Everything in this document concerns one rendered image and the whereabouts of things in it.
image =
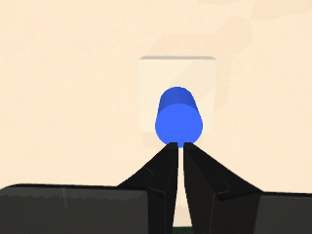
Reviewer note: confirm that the blue cylinder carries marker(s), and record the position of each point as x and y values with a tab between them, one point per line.
178	118

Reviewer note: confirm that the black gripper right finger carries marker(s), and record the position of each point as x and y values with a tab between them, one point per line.
221	202

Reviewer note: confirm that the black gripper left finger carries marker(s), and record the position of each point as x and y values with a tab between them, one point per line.
144	203

